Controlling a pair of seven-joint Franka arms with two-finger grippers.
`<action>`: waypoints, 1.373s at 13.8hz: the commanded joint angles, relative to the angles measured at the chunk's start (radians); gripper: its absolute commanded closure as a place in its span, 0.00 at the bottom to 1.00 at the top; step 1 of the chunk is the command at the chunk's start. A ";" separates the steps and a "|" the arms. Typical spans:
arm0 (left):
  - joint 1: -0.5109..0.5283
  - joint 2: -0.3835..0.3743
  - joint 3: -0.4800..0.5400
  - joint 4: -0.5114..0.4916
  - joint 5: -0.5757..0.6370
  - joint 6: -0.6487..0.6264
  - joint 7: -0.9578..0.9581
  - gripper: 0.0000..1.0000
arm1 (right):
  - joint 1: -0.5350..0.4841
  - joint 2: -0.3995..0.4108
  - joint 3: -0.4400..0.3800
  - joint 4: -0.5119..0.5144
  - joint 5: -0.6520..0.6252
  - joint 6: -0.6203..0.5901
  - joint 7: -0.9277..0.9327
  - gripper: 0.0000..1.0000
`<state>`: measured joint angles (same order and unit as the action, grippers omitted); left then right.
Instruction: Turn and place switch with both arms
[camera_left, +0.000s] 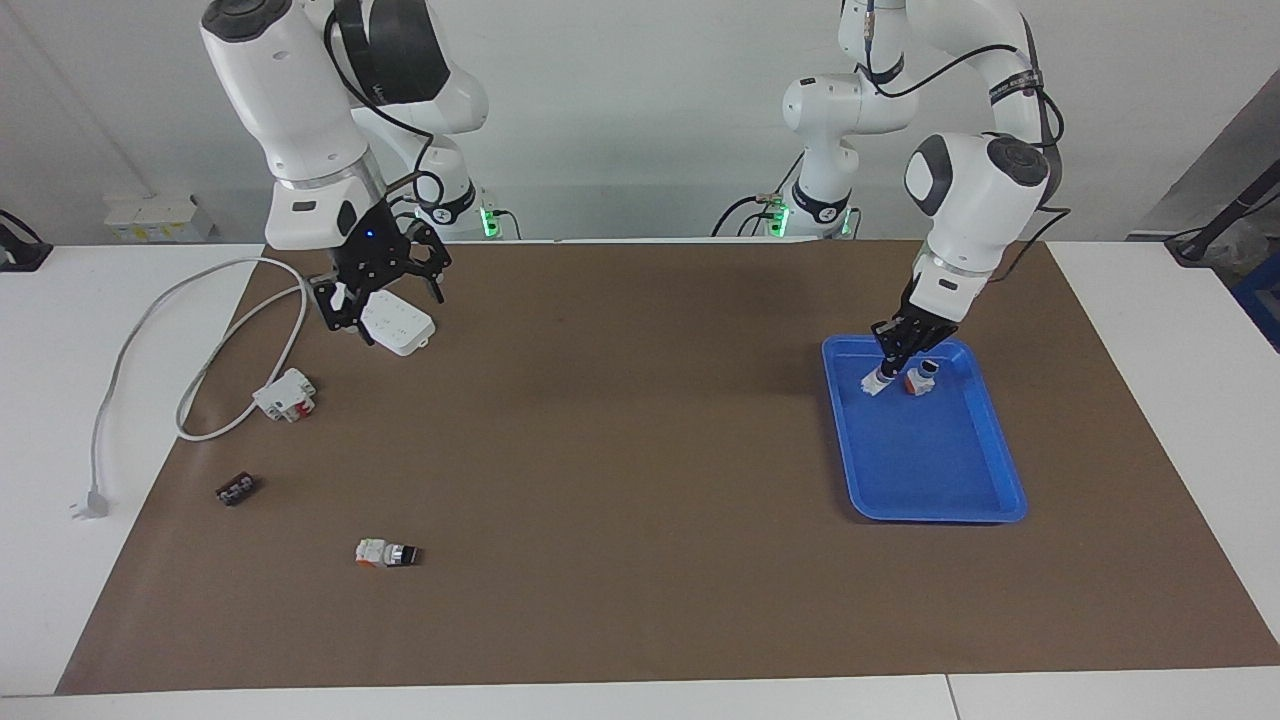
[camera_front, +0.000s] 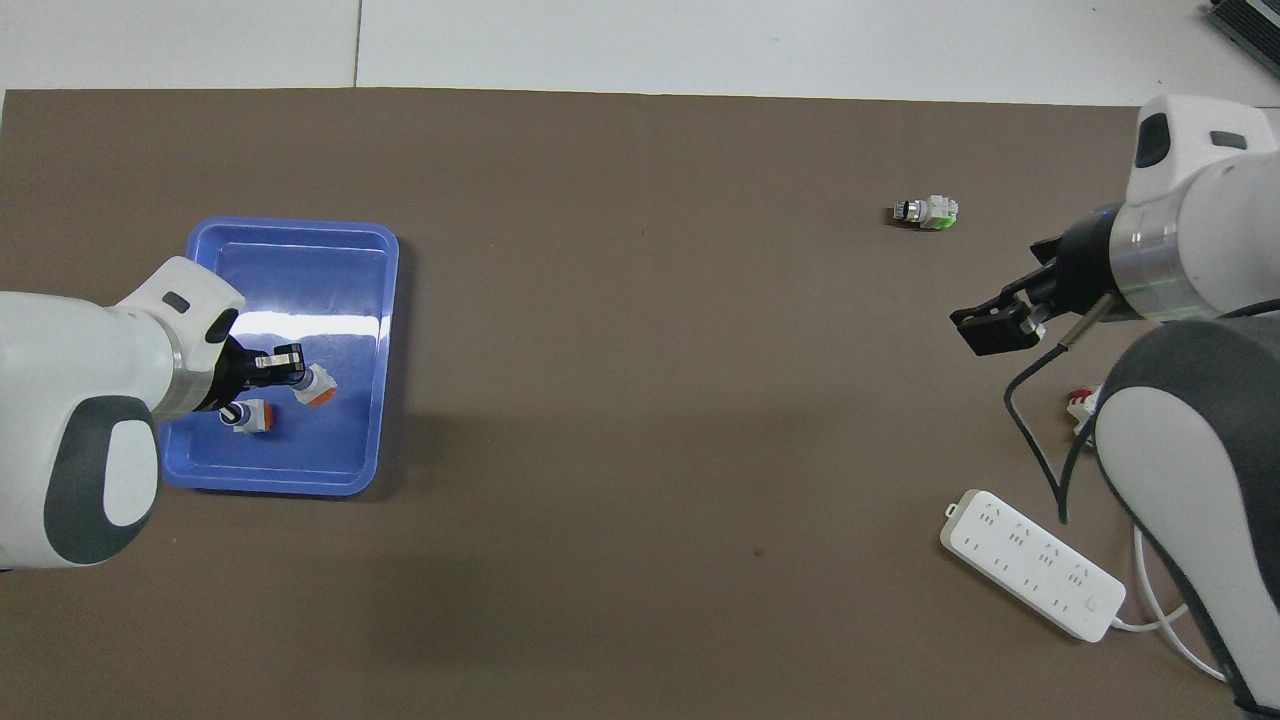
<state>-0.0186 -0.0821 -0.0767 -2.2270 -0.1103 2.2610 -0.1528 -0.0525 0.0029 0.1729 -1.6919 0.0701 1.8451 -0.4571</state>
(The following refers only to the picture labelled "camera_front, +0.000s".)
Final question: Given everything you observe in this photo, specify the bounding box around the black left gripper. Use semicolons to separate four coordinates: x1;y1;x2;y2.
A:
205;337;306;413

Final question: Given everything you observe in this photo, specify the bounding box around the grey ribbed device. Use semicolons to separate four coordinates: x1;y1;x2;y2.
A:
1205;0;1280;63

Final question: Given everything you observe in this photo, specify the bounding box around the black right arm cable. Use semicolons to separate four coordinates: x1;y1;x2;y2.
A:
1005;295;1116;526

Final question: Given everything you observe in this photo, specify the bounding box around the blue plastic tray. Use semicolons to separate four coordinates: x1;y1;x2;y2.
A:
155;217;401;498

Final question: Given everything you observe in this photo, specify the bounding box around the white power strip cable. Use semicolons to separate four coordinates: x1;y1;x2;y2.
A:
1110;525;1226;686

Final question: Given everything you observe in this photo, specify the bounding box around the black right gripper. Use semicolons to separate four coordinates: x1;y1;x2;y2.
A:
950;205;1126;358

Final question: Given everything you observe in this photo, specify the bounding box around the brown table mat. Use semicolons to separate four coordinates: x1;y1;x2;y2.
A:
0;88;1231;720

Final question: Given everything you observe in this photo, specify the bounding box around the white red circuit breaker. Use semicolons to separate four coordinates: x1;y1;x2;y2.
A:
1066;385;1106;436

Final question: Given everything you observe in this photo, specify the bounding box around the orange white push-button switch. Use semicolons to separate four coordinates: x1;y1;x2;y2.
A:
292;365;339;408

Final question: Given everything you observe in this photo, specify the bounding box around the white power strip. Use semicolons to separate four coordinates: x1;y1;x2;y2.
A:
940;488;1128;643

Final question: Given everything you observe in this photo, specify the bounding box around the orange white knob switch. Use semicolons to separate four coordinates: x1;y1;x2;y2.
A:
219;398;276;434

